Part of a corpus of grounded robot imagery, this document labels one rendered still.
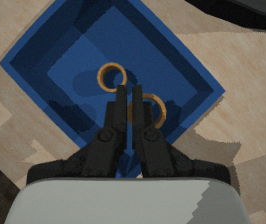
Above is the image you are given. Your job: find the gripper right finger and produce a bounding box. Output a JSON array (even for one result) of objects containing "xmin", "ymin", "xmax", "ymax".
[{"xmin": 132, "ymin": 85, "xmax": 231, "ymax": 185}]

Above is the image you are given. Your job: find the bronze bushing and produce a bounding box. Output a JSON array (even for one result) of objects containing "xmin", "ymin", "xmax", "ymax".
[
  {"xmin": 97, "ymin": 62, "xmax": 127, "ymax": 93},
  {"xmin": 127, "ymin": 93, "xmax": 166, "ymax": 128}
]

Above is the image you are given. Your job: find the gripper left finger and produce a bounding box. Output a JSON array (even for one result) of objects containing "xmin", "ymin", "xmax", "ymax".
[{"xmin": 26, "ymin": 85, "xmax": 127, "ymax": 185}]

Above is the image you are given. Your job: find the blue square tray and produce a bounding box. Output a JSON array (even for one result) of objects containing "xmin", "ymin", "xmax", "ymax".
[{"xmin": 0, "ymin": 0, "xmax": 225, "ymax": 149}]

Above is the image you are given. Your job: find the grey round turning table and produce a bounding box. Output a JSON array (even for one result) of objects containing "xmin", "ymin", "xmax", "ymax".
[{"xmin": 185, "ymin": 0, "xmax": 266, "ymax": 30}]

